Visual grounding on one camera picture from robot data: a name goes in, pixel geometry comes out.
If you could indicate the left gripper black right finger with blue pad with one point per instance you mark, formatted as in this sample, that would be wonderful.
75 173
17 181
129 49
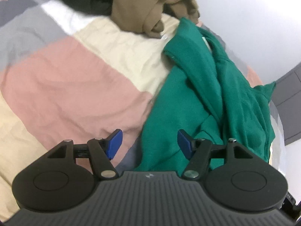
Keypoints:
232 175

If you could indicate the brown garment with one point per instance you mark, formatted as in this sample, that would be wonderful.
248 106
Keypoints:
144 16

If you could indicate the pastel checkered bed sheet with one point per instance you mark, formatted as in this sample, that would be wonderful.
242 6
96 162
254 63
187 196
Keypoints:
65 75

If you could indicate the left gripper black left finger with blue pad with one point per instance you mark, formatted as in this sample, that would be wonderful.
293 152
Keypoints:
66 175

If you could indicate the grey door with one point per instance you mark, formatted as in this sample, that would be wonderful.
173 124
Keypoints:
287 97

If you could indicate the green hoodie white lettering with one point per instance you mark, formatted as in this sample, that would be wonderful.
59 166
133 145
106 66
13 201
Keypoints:
207 96

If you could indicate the black object at right edge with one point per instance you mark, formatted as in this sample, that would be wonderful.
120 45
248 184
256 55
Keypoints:
290 207

